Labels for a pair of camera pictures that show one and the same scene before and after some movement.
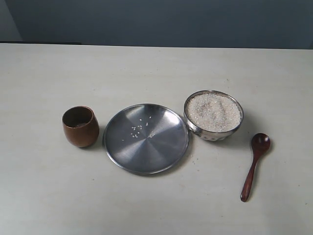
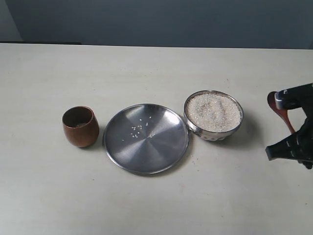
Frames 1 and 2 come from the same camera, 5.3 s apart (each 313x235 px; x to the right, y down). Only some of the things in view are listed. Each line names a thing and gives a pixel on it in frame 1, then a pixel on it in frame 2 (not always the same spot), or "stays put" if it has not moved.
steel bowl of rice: [212, 115] stays put
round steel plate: [145, 139] stays put
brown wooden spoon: [260, 142] -> [283, 112]
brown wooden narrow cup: [81, 126] stays put
